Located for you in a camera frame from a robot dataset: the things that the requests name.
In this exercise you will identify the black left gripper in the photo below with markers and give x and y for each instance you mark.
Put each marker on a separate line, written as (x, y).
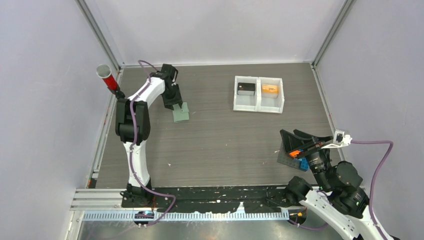
(177, 99)

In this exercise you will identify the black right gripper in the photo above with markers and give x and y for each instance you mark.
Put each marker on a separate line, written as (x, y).
(292, 141)

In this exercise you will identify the green card holder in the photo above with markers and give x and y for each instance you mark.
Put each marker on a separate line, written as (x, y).
(184, 116)

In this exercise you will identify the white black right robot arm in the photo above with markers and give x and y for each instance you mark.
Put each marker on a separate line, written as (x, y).
(339, 200)

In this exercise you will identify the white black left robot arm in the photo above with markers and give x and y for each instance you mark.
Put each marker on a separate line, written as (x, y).
(132, 125)

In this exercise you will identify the orange lego brick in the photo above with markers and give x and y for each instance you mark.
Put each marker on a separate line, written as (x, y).
(293, 154)

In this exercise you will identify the white two-compartment bin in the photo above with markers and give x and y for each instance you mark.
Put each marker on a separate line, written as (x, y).
(257, 103)

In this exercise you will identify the orange box in bin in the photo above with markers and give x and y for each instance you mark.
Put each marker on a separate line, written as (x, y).
(269, 91)

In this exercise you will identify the black box in bin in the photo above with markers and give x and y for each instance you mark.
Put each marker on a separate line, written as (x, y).
(246, 89)

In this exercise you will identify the red microphone on stand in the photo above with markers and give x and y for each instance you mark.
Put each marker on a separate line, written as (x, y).
(104, 72)

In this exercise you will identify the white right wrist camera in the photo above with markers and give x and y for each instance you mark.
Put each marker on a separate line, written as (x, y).
(339, 139)

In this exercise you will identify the aluminium front rail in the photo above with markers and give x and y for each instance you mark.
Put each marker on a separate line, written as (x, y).
(105, 205)

